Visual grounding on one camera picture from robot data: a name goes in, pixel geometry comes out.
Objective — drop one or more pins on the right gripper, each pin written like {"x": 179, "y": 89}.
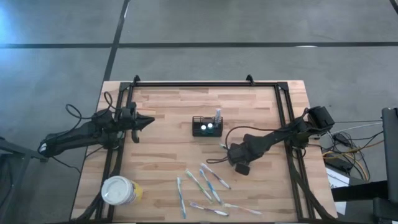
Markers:
{"x": 252, "y": 149}

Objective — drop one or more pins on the black power brick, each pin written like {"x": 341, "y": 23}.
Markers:
{"x": 341, "y": 138}

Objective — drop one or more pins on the white paper sheet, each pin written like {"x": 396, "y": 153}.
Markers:
{"x": 337, "y": 180}

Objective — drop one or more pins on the grey metal stand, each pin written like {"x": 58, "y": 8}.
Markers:
{"x": 18, "y": 154}

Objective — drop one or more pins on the black stand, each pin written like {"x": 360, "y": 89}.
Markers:
{"x": 360, "y": 191}

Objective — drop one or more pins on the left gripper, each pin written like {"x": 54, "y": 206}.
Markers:
{"x": 125, "y": 119}

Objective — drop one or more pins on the blue white toothbrush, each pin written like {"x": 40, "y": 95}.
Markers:
{"x": 211, "y": 186}
{"x": 218, "y": 113}
{"x": 181, "y": 197}

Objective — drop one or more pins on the orange white toothbrush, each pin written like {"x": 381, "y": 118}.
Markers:
{"x": 242, "y": 209}

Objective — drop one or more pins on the purple white toothbrush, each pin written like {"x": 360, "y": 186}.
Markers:
{"x": 208, "y": 209}
{"x": 216, "y": 175}

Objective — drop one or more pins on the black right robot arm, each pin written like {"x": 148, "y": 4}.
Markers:
{"x": 276, "y": 134}

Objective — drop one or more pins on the black aluminium table frame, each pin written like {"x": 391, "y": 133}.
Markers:
{"x": 202, "y": 84}

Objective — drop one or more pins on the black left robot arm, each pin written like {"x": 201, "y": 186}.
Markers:
{"x": 71, "y": 137}

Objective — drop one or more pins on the black desk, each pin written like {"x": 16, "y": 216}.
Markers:
{"x": 391, "y": 155}

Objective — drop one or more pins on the yellow Lysol wipes canister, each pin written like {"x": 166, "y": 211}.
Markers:
{"x": 119, "y": 190}

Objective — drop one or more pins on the green white toothbrush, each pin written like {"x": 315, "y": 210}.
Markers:
{"x": 199, "y": 185}
{"x": 222, "y": 145}

